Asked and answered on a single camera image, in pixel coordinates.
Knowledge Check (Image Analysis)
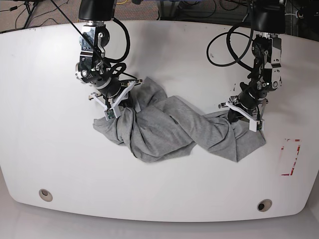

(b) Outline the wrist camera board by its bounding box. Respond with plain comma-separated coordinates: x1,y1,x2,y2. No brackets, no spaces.
257,119,265,131
104,109,116,121

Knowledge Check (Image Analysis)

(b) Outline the table cable grommet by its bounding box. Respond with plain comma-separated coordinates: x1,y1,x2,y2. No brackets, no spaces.
39,189,53,202
257,199,272,212

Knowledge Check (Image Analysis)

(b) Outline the left table cable grommet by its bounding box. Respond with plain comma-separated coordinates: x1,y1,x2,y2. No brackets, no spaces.
39,189,53,202

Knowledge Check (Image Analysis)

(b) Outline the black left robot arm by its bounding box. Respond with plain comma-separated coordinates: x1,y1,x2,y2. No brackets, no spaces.
222,0,286,132

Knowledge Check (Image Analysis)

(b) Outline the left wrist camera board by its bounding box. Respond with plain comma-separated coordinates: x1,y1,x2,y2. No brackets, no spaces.
257,119,265,131

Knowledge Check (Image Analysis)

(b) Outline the black tripod stand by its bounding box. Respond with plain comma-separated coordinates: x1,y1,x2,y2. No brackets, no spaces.
14,0,43,30

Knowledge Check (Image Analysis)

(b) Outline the right table cable grommet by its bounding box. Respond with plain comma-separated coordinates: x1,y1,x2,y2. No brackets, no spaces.
257,199,272,212

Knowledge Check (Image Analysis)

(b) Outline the red tape rectangle marking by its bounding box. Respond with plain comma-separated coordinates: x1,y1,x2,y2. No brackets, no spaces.
278,138,301,176

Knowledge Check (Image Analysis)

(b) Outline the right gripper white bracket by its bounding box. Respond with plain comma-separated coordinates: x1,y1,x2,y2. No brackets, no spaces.
88,79,143,119

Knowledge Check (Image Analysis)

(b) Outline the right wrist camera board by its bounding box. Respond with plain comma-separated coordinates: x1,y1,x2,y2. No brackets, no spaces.
104,109,116,121

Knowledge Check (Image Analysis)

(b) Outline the grey t-shirt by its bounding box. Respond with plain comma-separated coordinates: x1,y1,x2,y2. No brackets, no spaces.
93,78,266,163

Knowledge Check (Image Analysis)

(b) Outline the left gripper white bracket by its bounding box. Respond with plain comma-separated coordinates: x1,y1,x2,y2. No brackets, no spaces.
218,96,268,131

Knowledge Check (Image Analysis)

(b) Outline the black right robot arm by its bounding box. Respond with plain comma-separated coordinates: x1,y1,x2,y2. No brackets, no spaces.
75,0,141,120

